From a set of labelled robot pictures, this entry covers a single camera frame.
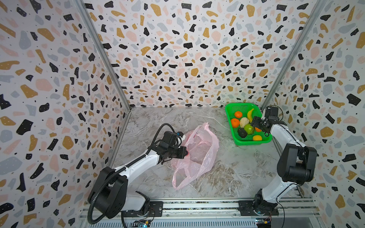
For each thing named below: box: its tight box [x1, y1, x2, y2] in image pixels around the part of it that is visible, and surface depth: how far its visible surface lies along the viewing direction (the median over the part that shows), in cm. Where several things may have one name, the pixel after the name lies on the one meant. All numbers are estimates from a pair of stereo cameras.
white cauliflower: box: [239, 116, 250, 128], surface depth 108 cm
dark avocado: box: [237, 127, 248, 139], surface depth 102 cm
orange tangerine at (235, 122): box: [230, 118, 241, 128], surface depth 108 cm
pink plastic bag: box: [171, 122, 220, 190], surface depth 80 cm
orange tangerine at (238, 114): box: [234, 111, 243, 119], surface depth 116 cm
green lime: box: [243, 123, 256, 135], surface depth 102 cm
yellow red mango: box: [252, 134, 263, 142], surface depth 99 cm
